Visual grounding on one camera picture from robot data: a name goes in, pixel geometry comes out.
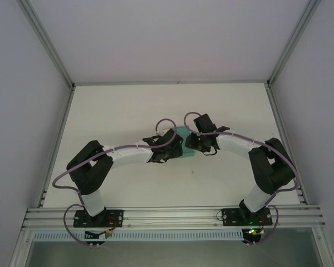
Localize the aluminium table back rail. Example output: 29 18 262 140
73 79 269 86

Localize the light blue slotted cable duct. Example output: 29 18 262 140
33 229 244 241

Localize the aluminium mounting rail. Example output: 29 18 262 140
21 205 327 229

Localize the aluminium frame post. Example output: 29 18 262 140
266 0 322 89
16 0 75 89

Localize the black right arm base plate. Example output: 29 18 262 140
221 207 273 226

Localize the teal paper box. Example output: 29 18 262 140
174 126 196 160

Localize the aluminium table side rail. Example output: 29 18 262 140
38 86 76 209
267 86 308 206

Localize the small wiring connector board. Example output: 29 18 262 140
244 227 266 240
84 228 112 240

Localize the grey metal sheet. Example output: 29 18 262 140
26 240 323 267

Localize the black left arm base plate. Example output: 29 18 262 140
73 208 125 228

